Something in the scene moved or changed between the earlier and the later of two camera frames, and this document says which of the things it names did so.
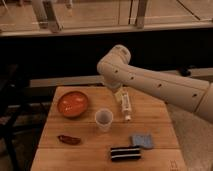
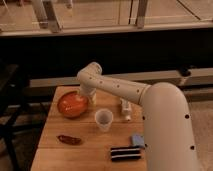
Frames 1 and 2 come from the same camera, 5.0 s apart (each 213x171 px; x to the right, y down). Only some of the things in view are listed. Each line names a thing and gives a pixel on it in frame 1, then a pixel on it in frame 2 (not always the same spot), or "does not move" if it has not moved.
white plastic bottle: x=126 y=106 does not move
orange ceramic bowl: x=73 y=104 does not move
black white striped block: x=125 y=154 does not move
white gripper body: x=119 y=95 → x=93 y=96
